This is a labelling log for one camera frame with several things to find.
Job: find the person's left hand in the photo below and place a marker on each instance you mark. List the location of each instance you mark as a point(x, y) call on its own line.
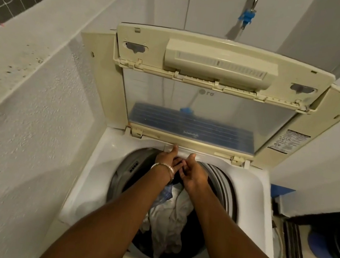
point(166, 158)

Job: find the person's right hand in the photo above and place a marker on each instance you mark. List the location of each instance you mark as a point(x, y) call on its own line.
point(196, 176)

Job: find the person's right thumb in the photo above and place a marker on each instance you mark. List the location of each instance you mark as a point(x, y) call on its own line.
point(191, 158)

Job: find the person's left thumb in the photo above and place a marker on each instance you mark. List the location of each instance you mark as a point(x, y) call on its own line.
point(174, 149)

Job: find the person's left forearm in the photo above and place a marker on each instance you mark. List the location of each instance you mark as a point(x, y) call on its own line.
point(113, 220)

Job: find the person's right forearm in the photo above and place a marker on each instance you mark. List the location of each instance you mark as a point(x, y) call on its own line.
point(229, 246)

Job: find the blue checked cloth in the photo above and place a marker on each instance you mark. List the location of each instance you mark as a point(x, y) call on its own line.
point(163, 196)

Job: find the grey washer drum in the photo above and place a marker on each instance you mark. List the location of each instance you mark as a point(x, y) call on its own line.
point(126, 171)

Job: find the white cloth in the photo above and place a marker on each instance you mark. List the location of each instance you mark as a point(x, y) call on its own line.
point(173, 219)

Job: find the white top-load washing machine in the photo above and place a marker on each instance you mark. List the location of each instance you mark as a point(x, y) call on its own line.
point(102, 162)

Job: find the printed warning label sticker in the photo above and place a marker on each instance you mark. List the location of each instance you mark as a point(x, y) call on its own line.
point(288, 141)

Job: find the cream folding washer lid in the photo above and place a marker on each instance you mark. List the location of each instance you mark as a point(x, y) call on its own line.
point(101, 76)

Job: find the blue round lid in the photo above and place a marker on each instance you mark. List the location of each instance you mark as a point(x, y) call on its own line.
point(319, 246)

